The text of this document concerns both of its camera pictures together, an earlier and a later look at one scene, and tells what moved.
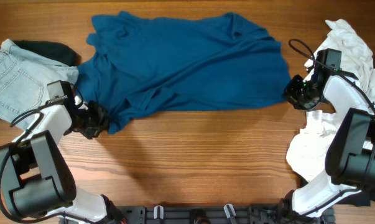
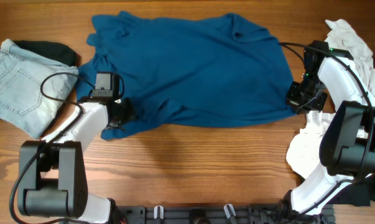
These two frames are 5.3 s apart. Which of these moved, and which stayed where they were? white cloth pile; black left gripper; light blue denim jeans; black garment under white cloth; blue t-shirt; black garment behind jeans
Moved: blue t-shirt; black left gripper
Stayed: black garment under white cloth; light blue denim jeans; black garment behind jeans; white cloth pile
